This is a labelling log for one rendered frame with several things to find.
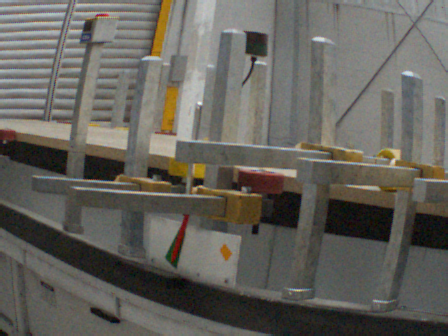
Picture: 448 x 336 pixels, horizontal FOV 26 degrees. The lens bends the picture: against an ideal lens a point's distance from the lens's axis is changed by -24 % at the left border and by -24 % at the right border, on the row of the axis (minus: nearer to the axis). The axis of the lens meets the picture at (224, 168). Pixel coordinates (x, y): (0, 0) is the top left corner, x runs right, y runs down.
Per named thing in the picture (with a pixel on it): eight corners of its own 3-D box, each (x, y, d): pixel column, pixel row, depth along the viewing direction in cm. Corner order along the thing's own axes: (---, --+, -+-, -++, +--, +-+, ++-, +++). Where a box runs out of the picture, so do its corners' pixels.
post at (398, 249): (377, 335, 179) (412, 71, 177) (365, 334, 182) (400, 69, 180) (387, 332, 182) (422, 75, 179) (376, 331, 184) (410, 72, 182)
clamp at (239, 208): (237, 224, 211) (240, 194, 210) (186, 213, 221) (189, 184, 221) (262, 224, 214) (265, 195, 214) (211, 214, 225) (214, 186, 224)
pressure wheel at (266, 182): (252, 237, 215) (260, 170, 214) (222, 231, 221) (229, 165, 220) (285, 236, 220) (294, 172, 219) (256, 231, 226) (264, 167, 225)
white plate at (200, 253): (231, 288, 210) (238, 236, 210) (146, 263, 230) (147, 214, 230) (234, 288, 211) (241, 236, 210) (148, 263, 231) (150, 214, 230)
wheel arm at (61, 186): (36, 196, 214) (37, 175, 214) (30, 193, 217) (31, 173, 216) (199, 208, 242) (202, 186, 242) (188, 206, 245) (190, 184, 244)
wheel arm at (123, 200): (76, 211, 192) (77, 186, 192) (67, 207, 195) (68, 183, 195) (271, 221, 220) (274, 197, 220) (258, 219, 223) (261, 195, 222)
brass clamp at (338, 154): (340, 180, 191) (343, 149, 190) (287, 171, 201) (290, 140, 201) (362, 181, 195) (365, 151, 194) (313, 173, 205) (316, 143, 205)
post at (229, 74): (206, 287, 217) (233, 28, 215) (194, 284, 220) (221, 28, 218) (221, 287, 220) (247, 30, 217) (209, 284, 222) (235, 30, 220)
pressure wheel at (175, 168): (205, 220, 238) (211, 158, 237) (163, 214, 238) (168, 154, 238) (207, 216, 246) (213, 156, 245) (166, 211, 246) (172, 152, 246)
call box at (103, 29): (91, 44, 252) (98, 16, 251) (77, 46, 257) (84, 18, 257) (112, 44, 256) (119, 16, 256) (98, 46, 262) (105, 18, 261)
